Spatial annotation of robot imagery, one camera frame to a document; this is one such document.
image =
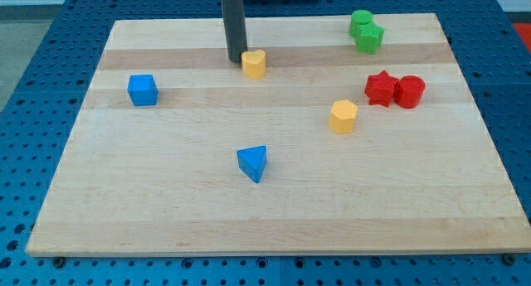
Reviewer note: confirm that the yellow hexagon block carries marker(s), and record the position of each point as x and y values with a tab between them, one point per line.
343	115

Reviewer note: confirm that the blue triangle block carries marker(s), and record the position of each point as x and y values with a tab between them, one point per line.
252	161

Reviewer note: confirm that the light wooden board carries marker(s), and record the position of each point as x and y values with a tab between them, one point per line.
163	180

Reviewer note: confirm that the red star block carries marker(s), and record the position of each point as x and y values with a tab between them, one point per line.
380	88

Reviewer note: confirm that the blue cube block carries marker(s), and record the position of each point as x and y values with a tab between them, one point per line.
142	90

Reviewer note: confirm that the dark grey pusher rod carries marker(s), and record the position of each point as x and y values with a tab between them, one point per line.
234	21

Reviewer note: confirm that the green star block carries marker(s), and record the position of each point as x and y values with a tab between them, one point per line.
369	37

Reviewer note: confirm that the red cylinder block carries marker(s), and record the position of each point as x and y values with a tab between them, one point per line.
409	91

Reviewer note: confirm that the green cylinder block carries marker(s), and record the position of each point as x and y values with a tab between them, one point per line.
359	18

